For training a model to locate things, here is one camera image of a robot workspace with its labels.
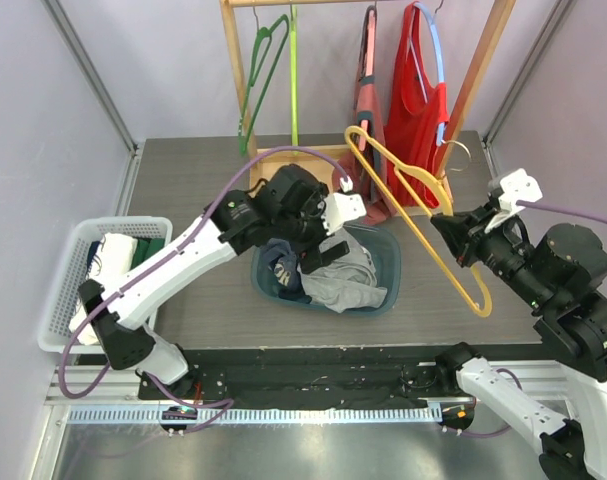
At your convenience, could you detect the grey tank top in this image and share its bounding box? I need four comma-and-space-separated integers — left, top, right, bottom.
301, 229, 388, 313

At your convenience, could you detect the pink tank top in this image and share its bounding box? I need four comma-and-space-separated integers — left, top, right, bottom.
335, 6, 399, 226

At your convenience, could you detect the yellow hanger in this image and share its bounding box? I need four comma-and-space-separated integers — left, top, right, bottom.
344, 125, 493, 318

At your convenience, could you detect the lime green hanger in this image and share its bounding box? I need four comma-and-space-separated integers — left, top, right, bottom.
289, 4, 299, 146

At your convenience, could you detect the pink hanger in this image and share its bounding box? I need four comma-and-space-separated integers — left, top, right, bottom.
354, 5, 377, 137

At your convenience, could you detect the dark green hanger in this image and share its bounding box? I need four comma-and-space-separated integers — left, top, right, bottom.
237, 14, 290, 155

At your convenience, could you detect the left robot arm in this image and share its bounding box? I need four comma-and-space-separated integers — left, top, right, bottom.
78, 164, 353, 399

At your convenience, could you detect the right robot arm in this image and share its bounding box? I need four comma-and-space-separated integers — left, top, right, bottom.
431, 204, 607, 479

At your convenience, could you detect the light blue hanger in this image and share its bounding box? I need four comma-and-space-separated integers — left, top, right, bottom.
409, 2, 446, 147

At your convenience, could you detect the red tank top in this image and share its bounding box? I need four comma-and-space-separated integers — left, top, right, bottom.
382, 0, 452, 209

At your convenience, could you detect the teal plastic tub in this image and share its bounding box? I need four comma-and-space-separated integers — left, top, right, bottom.
251, 224, 401, 317

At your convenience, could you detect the wooden clothes rack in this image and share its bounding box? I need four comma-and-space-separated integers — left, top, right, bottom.
220, 0, 515, 193

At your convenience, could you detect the green folded cloth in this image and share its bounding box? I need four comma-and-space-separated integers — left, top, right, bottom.
131, 238, 165, 268

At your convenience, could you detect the white plastic basket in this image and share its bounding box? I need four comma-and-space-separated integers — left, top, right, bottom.
37, 216, 173, 353

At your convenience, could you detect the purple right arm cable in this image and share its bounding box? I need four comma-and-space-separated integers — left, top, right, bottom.
442, 200, 607, 439

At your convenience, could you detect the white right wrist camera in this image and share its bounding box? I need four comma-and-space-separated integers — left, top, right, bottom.
485, 168, 542, 233

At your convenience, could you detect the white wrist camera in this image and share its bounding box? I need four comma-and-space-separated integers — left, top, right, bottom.
485, 168, 542, 233
321, 176, 367, 235

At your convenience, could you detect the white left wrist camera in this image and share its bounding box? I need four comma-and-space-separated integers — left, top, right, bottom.
321, 176, 367, 235

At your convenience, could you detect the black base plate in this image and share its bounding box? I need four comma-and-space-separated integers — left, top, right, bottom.
139, 342, 480, 410

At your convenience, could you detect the white slotted cable duct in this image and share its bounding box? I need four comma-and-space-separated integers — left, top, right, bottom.
67, 404, 442, 425

